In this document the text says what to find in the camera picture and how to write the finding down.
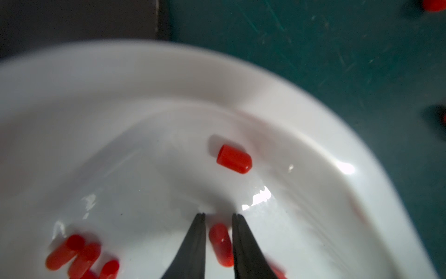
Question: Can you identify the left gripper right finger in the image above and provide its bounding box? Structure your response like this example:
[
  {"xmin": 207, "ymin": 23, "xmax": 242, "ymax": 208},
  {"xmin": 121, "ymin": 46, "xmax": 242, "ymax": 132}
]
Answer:
[{"xmin": 232, "ymin": 214, "xmax": 277, "ymax": 279}]

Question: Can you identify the red sleeve five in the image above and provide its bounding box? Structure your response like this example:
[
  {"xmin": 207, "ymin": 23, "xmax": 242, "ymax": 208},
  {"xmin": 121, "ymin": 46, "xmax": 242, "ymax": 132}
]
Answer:
[{"xmin": 67, "ymin": 243, "xmax": 102, "ymax": 279}]

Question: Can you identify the white storage box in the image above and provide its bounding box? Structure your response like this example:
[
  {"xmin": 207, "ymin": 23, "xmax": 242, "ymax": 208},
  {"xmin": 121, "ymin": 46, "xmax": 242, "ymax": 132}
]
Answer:
[{"xmin": 1, "ymin": 41, "xmax": 438, "ymax": 279}]

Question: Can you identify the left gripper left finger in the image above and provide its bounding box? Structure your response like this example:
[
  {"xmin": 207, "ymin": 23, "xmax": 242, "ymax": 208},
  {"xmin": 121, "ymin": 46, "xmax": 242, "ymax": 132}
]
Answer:
[{"xmin": 161, "ymin": 213, "xmax": 206, "ymax": 279}]

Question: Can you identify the red sleeve six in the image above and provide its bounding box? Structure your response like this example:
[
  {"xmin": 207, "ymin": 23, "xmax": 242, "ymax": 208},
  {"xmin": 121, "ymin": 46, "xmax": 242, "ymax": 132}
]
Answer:
[{"xmin": 98, "ymin": 260, "xmax": 120, "ymax": 279}]

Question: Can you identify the red sleeve one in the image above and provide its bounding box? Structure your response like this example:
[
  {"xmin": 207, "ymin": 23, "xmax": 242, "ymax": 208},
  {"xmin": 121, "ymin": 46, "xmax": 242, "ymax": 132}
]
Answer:
[{"xmin": 209, "ymin": 223, "xmax": 234, "ymax": 267}]

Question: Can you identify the red sleeve two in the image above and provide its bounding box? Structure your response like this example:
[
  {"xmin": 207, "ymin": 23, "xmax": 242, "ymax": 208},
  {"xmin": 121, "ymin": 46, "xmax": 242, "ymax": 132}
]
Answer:
[{"xmin": 422, "ymin": 0, "xmax": 446, "ymax": 12}]

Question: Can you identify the red sleeve four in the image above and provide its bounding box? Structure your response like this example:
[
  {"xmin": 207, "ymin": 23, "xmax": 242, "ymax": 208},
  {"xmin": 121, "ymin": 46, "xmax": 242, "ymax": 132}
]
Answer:
[{"xmin": 45, "ymin": 234, "xmax": 86, "ymax": 270}]

